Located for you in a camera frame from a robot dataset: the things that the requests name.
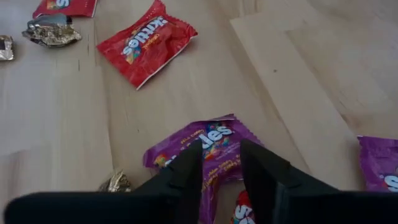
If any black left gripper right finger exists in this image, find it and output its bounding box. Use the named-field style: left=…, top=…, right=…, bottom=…
left=241, top=139, right=398, bottom=224

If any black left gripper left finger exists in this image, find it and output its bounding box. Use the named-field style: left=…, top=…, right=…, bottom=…
left=4, top=139, right=203, bottom=224

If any purple Skittles packet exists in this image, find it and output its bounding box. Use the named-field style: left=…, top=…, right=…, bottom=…
left=356, top=135, right=398, bottom=193
left=142, top=113, right=265, bottom=224

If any red Skittles packet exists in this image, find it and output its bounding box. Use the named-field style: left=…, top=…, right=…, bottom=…
left=230, top=189, right=256, bottom=224
left=32, top=0, right=98, bottom=19
left=96, top=0, right=199, bottom=91

